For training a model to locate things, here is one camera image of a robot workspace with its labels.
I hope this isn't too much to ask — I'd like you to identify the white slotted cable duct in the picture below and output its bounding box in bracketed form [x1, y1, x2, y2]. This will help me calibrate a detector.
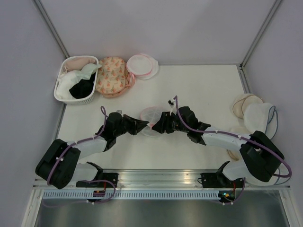
[43, 190, 220, 200]

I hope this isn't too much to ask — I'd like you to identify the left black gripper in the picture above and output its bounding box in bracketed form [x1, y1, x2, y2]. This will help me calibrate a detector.
[114, 114, 149, 137]

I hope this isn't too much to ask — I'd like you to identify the floral peach laundry bag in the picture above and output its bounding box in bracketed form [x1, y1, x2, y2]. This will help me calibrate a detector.
[95, 56, 135, 98]

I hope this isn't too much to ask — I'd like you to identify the pale pink bra in basket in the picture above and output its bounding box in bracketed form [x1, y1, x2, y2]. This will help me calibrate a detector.
[64, 57, 96, 70]

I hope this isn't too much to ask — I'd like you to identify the right aluminium frame post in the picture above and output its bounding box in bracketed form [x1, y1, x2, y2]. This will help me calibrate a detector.
[239, 0, 284, 70]

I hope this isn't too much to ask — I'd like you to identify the white bag blue trim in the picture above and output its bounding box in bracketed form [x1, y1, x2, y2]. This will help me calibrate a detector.
[243, 103, 279, 139]

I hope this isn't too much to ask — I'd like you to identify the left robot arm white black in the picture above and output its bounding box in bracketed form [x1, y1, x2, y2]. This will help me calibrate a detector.
[35, 112, 149, 189]

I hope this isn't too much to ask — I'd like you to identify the white bra in basket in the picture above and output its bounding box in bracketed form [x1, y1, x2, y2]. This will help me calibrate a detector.
[56, 71, 79, 100]

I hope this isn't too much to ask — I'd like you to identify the white round bag pink trim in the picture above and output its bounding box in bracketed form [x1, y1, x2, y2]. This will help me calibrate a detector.
[126, 53, 159, 80]

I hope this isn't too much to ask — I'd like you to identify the mint green bra in basket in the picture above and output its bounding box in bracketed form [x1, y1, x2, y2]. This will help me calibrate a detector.
[75, 63, 101, 80]

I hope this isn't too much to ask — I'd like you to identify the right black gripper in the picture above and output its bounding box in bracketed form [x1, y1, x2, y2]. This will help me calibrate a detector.
[151, 111, 189, 134]

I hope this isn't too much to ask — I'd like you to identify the round mesh bag pink trim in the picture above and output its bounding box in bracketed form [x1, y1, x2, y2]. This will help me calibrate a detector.
[140, 106, 165, 138]

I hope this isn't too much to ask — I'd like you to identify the aluminium mounting rail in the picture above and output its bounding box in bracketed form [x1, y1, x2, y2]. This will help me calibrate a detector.
[33, 169, 290, 190]

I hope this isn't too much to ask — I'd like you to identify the aluminium frame post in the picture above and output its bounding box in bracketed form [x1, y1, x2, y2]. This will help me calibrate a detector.
[32, 0, 70, 58]
[239, 0, 284, 70]

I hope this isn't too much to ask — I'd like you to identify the left aluminium frame post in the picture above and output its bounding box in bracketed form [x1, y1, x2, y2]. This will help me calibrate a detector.
[32, 0, 70, 58]

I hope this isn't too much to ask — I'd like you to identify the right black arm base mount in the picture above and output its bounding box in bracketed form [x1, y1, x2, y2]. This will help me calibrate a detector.
[201, 161, 242, 188]

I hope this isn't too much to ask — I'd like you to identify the black bra in basket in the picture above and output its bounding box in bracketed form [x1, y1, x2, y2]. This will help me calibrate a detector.
[69, 73, 96, 99]

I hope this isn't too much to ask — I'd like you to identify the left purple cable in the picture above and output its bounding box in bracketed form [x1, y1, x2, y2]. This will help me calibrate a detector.
[42, 105, 117, 209]

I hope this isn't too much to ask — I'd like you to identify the white plastic laundry basket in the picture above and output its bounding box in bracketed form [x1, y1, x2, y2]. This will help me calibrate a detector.
[53, 55, 98, 105]

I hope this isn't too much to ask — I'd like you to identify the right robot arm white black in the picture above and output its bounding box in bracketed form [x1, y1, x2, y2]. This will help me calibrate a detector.
[152, 106, 285, 187]

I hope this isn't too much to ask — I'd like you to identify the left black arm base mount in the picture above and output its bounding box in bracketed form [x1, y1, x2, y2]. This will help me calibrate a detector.
[72, 162, 119, 189]

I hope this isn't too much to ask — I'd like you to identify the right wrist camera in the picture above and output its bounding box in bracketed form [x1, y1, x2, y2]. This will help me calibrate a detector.
[168, 97, 178, 115]

